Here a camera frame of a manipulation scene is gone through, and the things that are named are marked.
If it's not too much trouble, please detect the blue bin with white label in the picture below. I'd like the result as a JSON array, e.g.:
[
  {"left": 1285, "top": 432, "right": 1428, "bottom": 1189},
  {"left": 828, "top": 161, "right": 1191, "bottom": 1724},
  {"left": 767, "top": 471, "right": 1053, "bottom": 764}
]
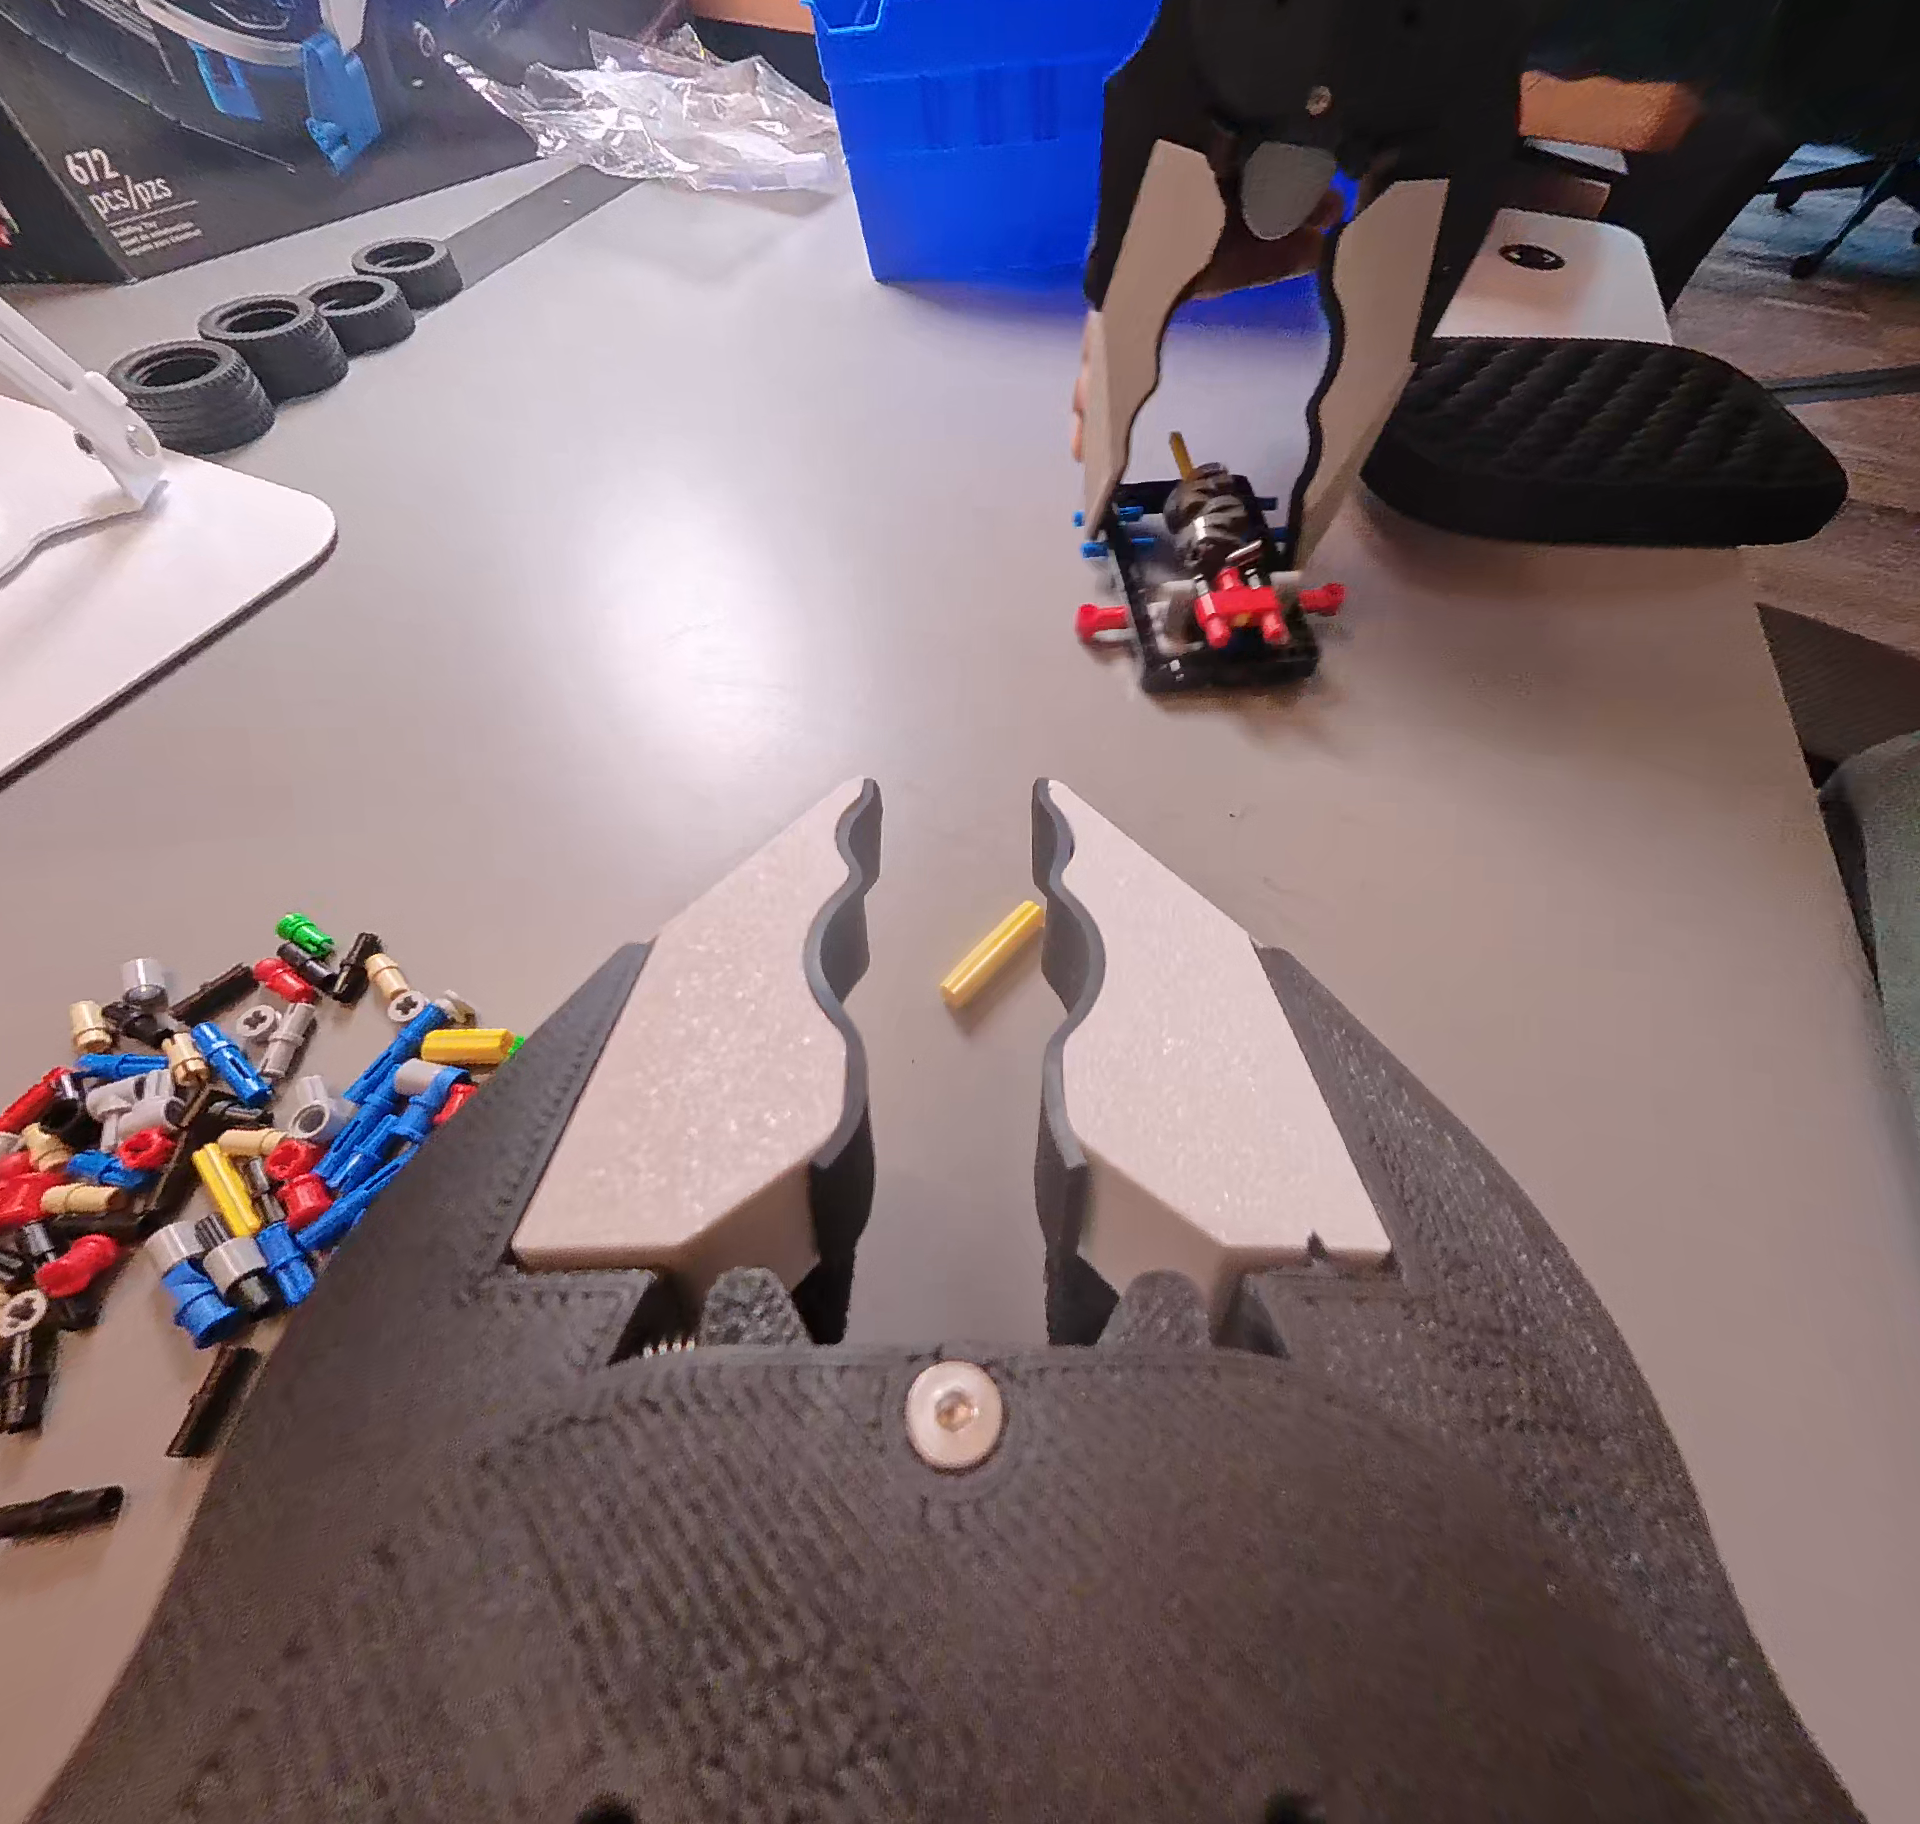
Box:
[{"left": 800, "top": 0, "right": 1224, "bottom": 288}]

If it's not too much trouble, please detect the black textured pad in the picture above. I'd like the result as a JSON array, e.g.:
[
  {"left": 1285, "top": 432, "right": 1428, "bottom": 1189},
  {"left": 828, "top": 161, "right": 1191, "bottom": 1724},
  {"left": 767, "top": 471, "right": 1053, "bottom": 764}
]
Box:
[{"left": 1357, "top": 208, "right": 1852, "bottom": 552}]

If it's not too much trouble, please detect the black lego set box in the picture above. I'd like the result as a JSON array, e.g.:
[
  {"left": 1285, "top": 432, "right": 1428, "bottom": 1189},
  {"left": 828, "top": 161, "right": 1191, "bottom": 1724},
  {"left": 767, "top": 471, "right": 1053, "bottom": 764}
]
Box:
[{"left": 0, "top": 0, "right": 683, "bottom": 288}]

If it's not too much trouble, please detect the person's right hand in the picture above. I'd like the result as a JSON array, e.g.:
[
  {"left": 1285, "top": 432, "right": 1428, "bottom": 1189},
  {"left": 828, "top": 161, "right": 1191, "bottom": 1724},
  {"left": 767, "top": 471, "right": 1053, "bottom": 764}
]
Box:
[{"left": 1186, "top": 193, "right": 1344, "bottom": 303}]

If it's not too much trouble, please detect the clear crumpled plastic bag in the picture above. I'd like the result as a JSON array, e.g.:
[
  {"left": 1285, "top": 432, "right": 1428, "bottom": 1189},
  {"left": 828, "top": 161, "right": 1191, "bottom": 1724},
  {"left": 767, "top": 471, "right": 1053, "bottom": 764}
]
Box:
[{"left": 449, "top": 24, "right": 848, "bottom": 198}]

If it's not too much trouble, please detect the pile of small lego pieces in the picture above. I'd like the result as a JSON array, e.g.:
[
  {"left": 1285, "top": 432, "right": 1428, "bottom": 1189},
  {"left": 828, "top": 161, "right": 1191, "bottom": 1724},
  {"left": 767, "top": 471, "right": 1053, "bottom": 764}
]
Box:
[{"left": 0, "top": 909, "right": 528, "bottom": 1542}]

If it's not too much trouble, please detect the black lego tire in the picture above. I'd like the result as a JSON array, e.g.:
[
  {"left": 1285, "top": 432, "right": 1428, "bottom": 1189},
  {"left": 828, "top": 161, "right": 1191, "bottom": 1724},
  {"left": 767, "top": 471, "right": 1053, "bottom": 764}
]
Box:
[
  {"left": 107, "top": 338, "right": 278, "bottom": 456},
  {"left": 298, "top": 274, "right": 420, "bottom": 356},
  {"left": 352, "top": 237, "right": 467, "bottom": 311},
  {"left": 197, "top": 294, "right": 350, "bottom": 398}
]

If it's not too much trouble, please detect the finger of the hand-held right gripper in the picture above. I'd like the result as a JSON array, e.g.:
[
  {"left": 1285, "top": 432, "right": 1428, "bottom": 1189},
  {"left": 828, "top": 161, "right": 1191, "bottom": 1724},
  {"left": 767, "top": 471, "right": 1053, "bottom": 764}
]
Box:
[
  {"left": 1288, "top": 180, "right": 1455, "bottom": 572},
  {"left": 1079, "top": 135, "right": 1245, "bottom": 542}
]

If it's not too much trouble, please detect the black chair wheel base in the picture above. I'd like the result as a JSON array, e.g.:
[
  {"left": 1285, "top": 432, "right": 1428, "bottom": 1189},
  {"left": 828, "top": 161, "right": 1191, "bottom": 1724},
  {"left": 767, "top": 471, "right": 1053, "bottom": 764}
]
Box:
[{"left": 1769, "top": 141, "right": 1920, "bottom": 281}]

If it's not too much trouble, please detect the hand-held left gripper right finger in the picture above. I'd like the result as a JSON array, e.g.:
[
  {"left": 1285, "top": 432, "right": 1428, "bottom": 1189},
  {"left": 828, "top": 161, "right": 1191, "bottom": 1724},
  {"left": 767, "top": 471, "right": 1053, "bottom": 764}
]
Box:
[{"left": 1030, "top": 778, "right": 1398, "bottom": 1331}]

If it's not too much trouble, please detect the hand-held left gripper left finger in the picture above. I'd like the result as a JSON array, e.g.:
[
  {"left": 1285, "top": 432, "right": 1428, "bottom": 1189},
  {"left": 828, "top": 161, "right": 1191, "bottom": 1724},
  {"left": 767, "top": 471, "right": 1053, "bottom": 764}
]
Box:
[{"left": 511, "top": 778, "right": 887, "bottom": 1315}]

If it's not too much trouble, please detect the black lego frame assembly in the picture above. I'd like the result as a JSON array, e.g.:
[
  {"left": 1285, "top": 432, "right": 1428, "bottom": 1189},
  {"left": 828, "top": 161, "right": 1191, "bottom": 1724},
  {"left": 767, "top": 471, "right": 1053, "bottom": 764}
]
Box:
[{"left": 1072, "top": 428, "right": 1349, "bottom": 696}]

